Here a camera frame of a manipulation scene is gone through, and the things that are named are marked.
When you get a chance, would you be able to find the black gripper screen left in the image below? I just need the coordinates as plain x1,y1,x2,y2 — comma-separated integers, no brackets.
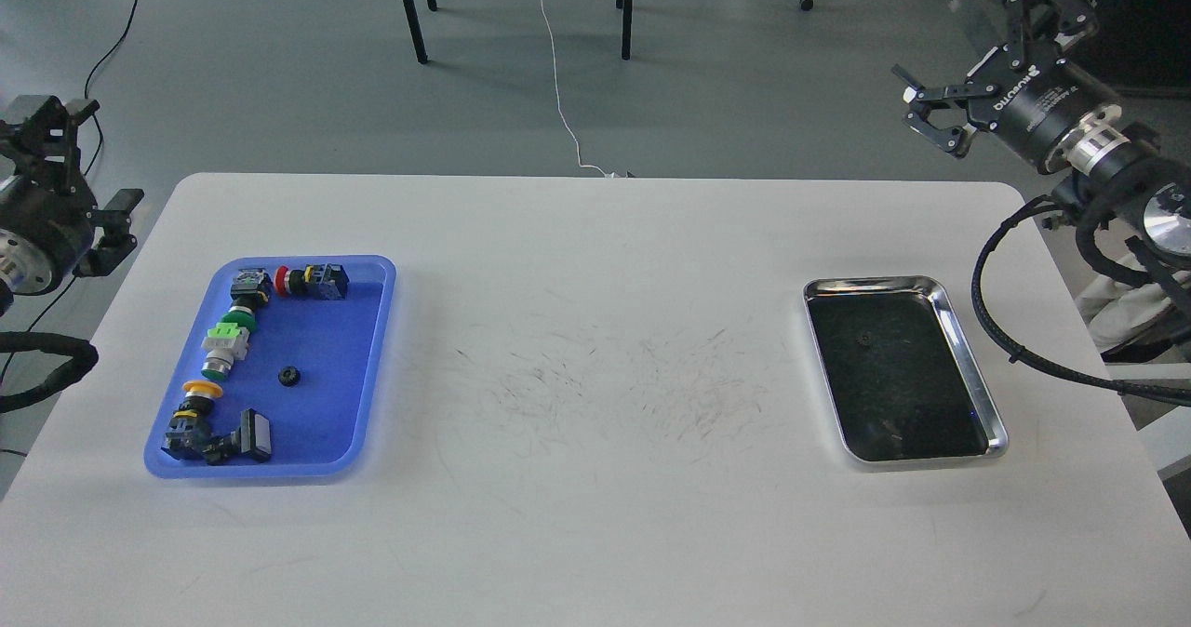
1,97,145,296

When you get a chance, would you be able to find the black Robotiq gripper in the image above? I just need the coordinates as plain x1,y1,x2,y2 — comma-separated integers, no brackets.
890,0,1125,174

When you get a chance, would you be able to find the blue plastic tray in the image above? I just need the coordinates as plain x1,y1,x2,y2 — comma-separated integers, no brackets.
143,255,398,480

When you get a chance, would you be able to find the silver metal tray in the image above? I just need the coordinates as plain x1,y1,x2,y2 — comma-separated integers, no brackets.
802,275,1010,471

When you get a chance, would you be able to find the red emergency stop button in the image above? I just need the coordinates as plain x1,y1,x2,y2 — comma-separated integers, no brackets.
273,263,350,300

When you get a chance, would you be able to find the black square push button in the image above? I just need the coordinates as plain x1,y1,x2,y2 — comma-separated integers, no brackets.
200,406,273,465

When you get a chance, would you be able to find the black floor cable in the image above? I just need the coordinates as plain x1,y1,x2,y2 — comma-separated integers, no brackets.
0,0,229,460

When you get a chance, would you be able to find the black selector switch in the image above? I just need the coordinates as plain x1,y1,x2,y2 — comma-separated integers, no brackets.
229,267,274,314

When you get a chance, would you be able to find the green push button switch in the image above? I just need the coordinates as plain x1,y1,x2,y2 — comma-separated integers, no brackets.
200,305,257,381

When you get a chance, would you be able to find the yellow push button switch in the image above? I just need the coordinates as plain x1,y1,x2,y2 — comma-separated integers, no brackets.
161,380,224,460

